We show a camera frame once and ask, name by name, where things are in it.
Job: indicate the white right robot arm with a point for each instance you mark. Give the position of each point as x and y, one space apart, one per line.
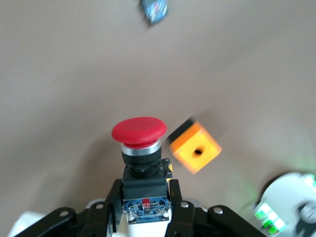
284 192

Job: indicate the brown table cover mat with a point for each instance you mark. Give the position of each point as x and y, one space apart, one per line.
74 74

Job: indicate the orange box with hole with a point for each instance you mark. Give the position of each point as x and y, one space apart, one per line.
187 148

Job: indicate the red mushroom push button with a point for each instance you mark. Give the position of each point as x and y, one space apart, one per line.
138 130

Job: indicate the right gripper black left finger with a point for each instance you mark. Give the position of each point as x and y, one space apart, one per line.
98 217

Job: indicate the green mushroom push button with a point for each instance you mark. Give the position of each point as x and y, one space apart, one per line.
154 11

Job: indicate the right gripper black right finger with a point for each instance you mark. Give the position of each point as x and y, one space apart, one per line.
182 217

